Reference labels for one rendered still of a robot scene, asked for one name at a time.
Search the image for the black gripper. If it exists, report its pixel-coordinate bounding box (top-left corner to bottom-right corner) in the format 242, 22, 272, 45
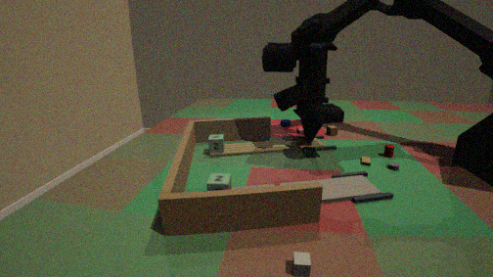
293, 73, 344, 143

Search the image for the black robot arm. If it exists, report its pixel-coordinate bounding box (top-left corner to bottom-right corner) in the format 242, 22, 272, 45
262, 0, 493, 111

